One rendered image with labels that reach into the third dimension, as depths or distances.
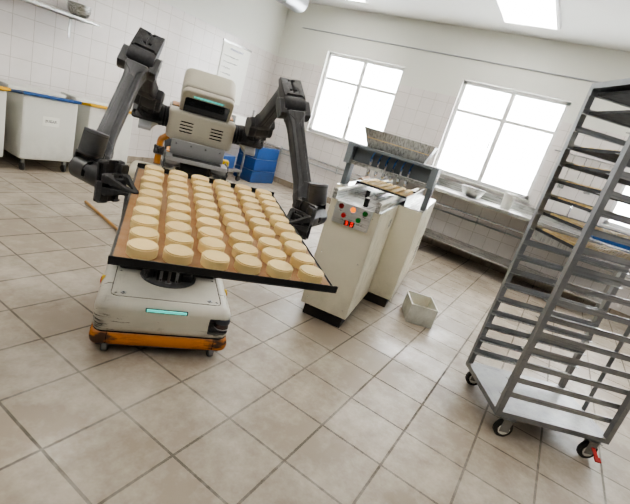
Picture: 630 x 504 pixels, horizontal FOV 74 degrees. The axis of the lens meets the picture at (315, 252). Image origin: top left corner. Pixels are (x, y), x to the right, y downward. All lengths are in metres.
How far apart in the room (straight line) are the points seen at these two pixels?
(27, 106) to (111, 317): 3.19
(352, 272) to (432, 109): 4.33
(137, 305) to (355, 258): 1.34
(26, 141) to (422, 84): 5.06
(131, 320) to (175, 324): 0.19
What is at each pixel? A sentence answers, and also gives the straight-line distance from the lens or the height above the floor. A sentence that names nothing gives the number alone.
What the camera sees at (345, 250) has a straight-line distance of 2.72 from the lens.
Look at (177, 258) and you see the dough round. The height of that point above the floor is 0.99.
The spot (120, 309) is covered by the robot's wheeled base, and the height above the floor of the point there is 0.24.
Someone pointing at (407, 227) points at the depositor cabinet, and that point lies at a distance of 3.32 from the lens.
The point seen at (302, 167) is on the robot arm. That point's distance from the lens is 1.36.
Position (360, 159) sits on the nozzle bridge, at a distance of 3.44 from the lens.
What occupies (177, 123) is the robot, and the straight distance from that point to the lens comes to 1.89.
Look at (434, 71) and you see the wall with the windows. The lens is 6.82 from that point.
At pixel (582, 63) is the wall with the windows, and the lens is 6.54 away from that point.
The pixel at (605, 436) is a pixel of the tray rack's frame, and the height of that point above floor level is 0.16.
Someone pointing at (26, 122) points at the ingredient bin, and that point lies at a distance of 4.99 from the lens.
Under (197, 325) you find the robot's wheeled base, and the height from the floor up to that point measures 0.19.
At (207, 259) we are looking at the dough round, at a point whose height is 0.99.
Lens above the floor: 1.27
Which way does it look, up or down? 17 degrees down
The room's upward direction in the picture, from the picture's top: 17 degrees clockwise
